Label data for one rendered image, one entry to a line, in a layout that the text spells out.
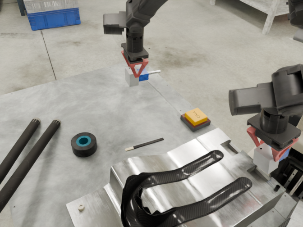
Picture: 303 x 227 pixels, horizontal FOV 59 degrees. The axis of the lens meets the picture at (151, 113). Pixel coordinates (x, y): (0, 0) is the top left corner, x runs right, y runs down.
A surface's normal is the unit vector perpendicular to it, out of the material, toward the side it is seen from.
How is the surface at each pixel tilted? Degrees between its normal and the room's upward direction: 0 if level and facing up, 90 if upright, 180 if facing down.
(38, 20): 90
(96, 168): 0
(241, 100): 41
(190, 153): 4
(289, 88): 54
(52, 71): 0
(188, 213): 28
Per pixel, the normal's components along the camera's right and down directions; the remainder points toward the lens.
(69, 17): 0.43, 0.62
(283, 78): -0.74, -0.06
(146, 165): 0.40, -0.81
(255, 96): -0.22, -0.15
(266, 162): -0.85, 0.44
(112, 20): 0.00, -0.13
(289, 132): -0.16, -0.76
